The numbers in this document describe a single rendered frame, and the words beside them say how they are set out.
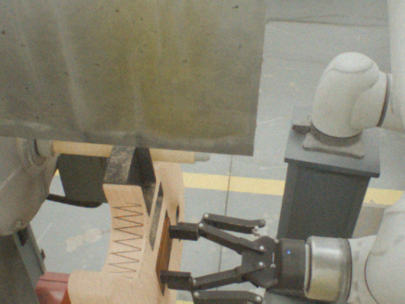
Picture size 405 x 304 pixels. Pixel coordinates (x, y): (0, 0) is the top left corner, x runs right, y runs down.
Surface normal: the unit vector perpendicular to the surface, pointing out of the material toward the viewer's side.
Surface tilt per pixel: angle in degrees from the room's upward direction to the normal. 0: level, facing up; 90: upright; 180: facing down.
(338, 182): 90
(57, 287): 0
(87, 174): 90
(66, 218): 0
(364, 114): 92
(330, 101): 87
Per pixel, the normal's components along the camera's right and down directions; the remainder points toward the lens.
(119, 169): -0.06, -0.57
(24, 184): 0.97, 0.22
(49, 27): -0.12, 0.65
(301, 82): 0.00, -0.76
